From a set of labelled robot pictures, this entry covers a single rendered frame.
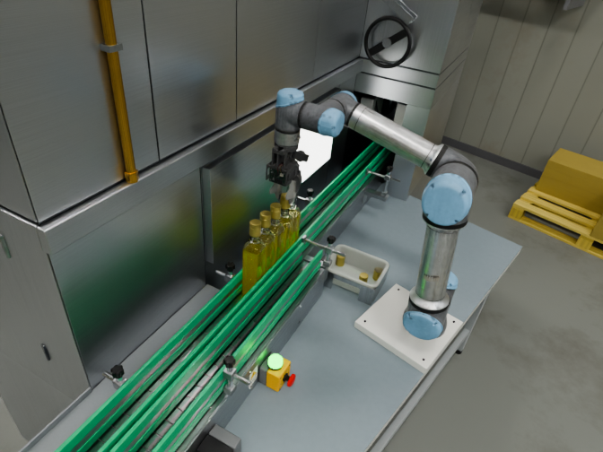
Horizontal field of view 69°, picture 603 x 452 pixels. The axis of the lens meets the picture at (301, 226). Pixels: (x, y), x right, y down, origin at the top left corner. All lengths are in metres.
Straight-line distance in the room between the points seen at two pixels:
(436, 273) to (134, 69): 0.90
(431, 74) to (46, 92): 1.60
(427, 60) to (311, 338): 1.27
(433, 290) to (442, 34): 1.15
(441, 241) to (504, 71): 3.67
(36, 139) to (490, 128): 4.45
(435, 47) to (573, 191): 2.48
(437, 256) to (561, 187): 3.10
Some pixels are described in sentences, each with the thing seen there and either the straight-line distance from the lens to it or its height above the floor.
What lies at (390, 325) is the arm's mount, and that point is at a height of 0.78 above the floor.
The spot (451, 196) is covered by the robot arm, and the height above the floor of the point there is 1.39.
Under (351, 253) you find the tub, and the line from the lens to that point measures 1.77.
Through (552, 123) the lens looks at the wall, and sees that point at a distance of 4.75.
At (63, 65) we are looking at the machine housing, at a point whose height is 1.66.
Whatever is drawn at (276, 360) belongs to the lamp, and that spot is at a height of 0.85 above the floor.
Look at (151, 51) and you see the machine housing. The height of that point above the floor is 1.65.
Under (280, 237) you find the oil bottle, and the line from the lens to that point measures 1.43.
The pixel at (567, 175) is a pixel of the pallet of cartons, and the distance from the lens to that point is 4.23.
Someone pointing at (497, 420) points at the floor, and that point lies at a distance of 2.51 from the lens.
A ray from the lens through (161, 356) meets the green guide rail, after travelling 1.24.
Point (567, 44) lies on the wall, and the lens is 4.63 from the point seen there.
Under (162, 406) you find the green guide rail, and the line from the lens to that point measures 1.17.
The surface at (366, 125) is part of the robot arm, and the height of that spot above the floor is 1.44.
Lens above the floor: 1.91
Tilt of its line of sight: 35 degrees down
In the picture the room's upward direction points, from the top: 6 degrees clockwise
